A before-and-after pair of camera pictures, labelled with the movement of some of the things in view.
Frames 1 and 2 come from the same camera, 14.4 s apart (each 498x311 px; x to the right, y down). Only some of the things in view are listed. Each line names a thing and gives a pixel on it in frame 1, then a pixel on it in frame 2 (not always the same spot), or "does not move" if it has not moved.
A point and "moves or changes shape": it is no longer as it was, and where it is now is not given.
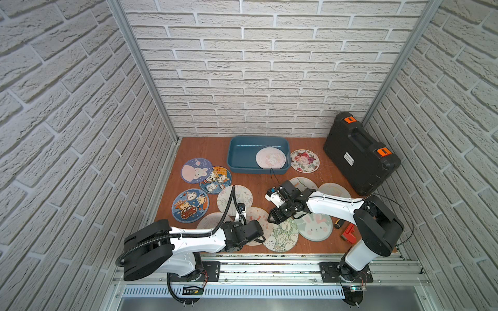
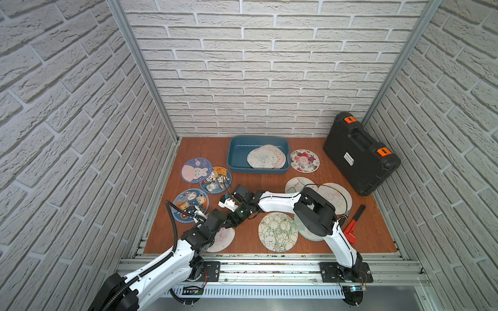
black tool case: (364, 164) does not move
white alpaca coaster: (303, 183) does not move
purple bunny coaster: (196, 170) does not move
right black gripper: (275, 216) -> (235, 221)
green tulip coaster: (283, 237) does not move
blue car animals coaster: (189, 205) does not move
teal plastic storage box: (242, 151) does not move
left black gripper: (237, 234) -> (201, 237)
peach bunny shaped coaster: (260, 215) -> (281, 157)
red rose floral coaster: (305, 161) does not move
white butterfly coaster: (244, 196) moves or changes shape
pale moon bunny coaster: (334, 188) does not move
